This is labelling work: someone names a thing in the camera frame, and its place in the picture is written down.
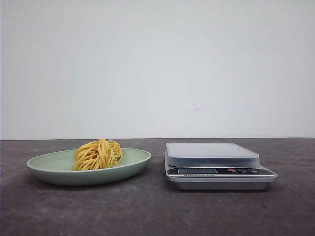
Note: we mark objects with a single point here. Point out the silver digital kitchen scale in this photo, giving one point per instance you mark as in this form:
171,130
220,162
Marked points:
215,166

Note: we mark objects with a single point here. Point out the light green oval plate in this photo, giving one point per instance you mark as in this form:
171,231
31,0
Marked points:
55,168

